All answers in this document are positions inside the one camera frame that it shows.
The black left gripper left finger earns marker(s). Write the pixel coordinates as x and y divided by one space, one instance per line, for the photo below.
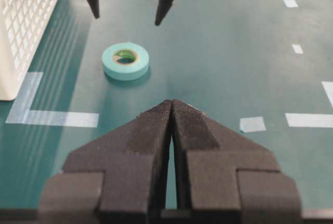
119 177

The tiny centre tape piece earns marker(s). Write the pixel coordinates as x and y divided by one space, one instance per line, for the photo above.
297 49

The small left tape piece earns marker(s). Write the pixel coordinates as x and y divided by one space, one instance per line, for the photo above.
252 124

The light blue tape roll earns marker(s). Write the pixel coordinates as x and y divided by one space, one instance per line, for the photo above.
125 61

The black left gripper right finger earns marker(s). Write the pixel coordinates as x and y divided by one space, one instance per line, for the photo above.
222 176

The bottom left tape corner mark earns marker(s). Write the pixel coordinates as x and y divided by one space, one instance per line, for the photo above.
312 120

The top left tape corner mark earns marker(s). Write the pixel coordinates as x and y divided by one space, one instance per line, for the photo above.
25 111

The white plastic basket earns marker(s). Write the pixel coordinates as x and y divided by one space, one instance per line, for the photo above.
23 23

